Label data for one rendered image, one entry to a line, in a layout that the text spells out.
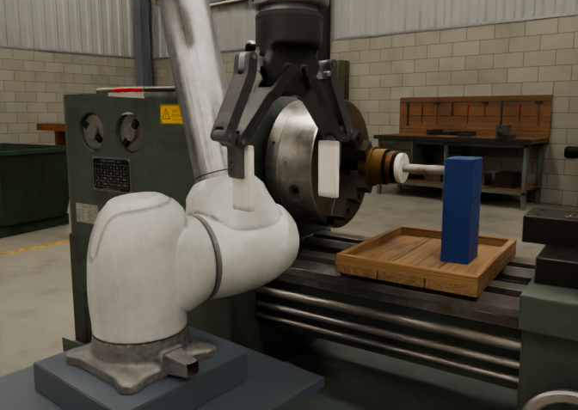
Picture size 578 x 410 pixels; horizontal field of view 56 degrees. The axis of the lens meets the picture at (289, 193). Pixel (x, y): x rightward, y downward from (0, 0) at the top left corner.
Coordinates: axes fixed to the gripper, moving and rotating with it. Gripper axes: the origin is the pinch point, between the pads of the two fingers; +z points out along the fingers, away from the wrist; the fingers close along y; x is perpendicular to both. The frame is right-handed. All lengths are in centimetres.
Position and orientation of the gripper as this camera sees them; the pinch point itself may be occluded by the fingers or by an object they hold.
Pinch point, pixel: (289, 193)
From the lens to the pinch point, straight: 62.7
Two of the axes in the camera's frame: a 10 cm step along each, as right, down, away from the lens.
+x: 6.9, 1.1, -7.1
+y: -7.2, 1.0, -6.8
